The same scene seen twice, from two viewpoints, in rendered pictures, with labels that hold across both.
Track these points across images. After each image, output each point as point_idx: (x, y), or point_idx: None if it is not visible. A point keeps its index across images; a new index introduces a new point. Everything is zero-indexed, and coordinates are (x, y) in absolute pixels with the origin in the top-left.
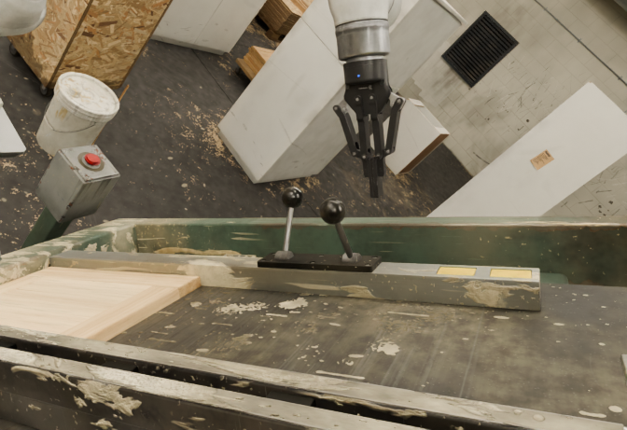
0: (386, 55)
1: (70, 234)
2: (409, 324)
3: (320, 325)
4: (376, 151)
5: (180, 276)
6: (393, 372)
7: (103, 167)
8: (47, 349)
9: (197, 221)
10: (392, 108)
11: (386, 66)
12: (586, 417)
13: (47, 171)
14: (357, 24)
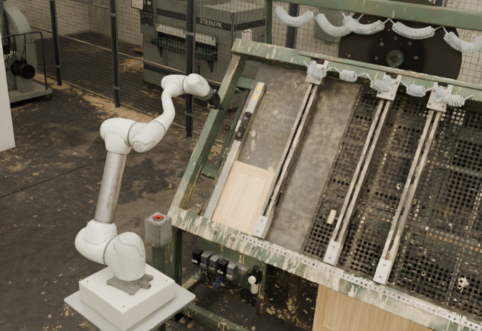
0: None
1: (185, 227)
2: (267, 108)
3: (265, 125)
4: (219, 103)
5: (234, 166)
6: (283, 110)
7: None
8: (283, 161)
9: (186, 178)
10: (216, 93)
11: None
12: (296, 87)
13: (161, 236)
14: (209, 90)
